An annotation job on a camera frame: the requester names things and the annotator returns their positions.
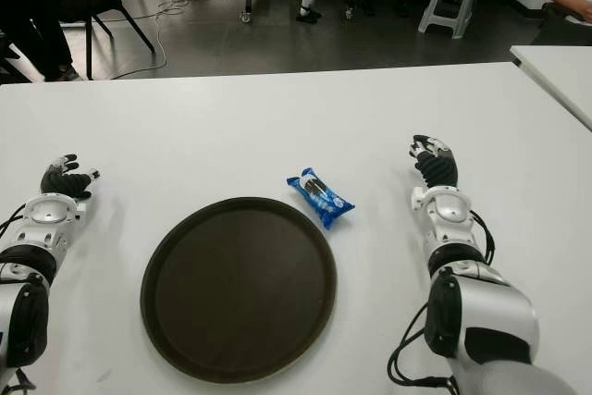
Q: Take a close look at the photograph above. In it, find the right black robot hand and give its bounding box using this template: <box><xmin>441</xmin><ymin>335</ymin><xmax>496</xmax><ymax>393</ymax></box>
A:
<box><xmin>407</xmin><ymin>134</ymin><xmax>460</xmax><ymax>190</ymax></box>

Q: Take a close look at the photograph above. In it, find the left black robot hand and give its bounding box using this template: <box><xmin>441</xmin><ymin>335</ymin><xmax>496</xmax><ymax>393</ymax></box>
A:
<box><xmin>40</xmin><ymin>153</ymin><xmax>101</xmax><ymax>198</ymax></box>

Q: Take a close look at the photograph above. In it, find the blue Oreo cookie packet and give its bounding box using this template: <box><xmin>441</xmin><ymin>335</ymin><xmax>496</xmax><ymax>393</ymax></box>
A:
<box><xmin>285</xmin><ymin>166</ymin><xmax>356</xmax><ymax>230</ymax></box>

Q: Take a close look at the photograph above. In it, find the white side table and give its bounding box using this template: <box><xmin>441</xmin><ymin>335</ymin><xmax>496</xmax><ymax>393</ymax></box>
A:
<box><xmin>509</xmin><ymin>44</ymin><xmax>592</xmax><ymax>132</ymax></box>

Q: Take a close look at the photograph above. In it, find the person in black trousers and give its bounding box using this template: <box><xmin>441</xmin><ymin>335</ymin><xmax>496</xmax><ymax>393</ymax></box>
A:
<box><xmin>0</xmin><ymin>0</ymin><xmax>80</xmax><ymax>82</ymax></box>

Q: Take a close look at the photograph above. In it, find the black folding chair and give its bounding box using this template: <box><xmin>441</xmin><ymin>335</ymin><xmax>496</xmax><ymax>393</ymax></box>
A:
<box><xmin>55</xmin><ymin>0</ymin><xmax>156</xmax><ymax>80</ymax></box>

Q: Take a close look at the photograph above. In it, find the black armchair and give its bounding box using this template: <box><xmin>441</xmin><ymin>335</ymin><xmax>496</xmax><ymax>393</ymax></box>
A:
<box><xmin>531</xmin><ymin>1</ymin><xmax>592</xmax><ymax>47</ymax></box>

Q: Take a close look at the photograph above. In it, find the round dark brown tray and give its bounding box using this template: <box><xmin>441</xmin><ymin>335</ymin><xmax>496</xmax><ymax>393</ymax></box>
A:
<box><xmin>140</xmin><ymin>196</ymin><xmax>338</xmax><ymax>385</ymax></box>

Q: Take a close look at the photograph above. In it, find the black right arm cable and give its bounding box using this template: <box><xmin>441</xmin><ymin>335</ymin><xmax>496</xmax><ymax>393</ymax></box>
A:
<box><xmin>387</xmin><ymin>209</ymin><xmax>496</xmax><ymax>391</ymax></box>

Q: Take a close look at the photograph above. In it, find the white floor cable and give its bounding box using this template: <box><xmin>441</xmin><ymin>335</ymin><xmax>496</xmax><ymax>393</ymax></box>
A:
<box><xmin>110</xmin><ymin>0</ymin><xmax>241</xmax><ymax>80</ymax></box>

